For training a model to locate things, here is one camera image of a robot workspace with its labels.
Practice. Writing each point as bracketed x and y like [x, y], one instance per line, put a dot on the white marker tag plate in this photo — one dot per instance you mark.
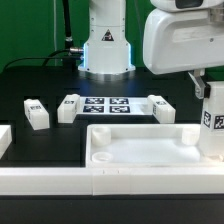
[114, 106]

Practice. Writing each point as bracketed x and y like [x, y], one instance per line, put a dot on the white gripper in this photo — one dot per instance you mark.
[183, 41]

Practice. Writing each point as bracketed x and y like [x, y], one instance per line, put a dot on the white front barrier rail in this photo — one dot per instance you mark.
[108, 181]

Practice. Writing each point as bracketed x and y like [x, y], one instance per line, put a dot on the white desk top panel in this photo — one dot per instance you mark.
[145, 145]

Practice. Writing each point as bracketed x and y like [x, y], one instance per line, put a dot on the white left barrier block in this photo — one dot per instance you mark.
[5, 138]

